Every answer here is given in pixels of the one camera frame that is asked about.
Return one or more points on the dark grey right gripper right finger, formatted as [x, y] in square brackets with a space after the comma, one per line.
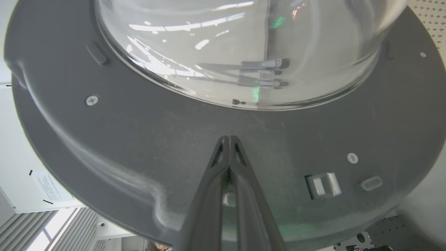
[254, 216]

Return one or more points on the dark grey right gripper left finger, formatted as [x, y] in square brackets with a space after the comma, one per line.
[205, 209]

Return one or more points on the dark grey glass washer door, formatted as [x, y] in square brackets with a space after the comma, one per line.
[146, 139]

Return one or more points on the dark perforated metal plate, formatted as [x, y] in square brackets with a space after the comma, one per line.
[390, 232]

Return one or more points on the white paper notice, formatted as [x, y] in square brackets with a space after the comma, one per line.
[52, 186]

